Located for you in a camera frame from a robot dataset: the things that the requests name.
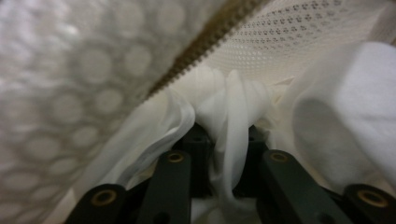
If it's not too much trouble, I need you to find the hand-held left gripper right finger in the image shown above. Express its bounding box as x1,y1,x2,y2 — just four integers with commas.
233,124,270,200

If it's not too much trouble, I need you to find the white cloth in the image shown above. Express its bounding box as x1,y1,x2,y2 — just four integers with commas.
73,41,396,224

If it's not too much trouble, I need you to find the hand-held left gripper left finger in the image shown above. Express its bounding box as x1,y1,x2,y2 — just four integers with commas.
181,122,217,200

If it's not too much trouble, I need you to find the cream mesh laundry bag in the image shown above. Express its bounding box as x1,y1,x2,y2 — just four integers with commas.
0,0,396,224

